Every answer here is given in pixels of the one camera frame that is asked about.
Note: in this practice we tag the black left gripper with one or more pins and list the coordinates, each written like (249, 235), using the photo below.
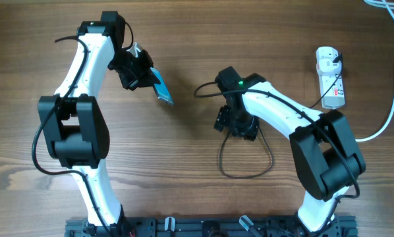
(145, 74)

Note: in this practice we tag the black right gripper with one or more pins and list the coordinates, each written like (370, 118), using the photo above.
(249, 131)

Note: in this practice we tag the smartphone with cyan screen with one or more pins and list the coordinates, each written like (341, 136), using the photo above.
(161, 89)

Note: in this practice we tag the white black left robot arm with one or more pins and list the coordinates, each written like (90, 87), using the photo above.
(73, 137)

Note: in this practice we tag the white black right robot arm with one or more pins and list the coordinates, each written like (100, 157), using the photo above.
(326, 155)

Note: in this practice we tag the white power strip socket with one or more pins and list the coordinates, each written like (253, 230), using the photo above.
(329, 66)

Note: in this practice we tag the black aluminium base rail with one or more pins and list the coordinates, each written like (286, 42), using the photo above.
(269, 226)

